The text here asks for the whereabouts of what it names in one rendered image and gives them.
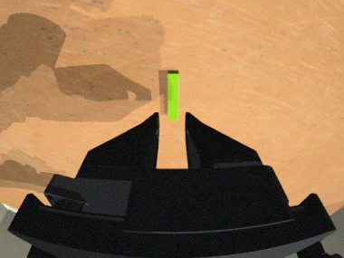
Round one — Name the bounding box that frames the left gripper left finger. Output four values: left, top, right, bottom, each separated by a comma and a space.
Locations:
81, 112, 159, 168

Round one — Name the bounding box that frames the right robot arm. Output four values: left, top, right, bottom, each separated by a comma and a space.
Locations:
296, 239, 343, 258

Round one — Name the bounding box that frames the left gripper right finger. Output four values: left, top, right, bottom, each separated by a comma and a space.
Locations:
185, 112, 263, 168

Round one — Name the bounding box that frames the lime green rod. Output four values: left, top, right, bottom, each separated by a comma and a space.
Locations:
167, 71, 179, 120

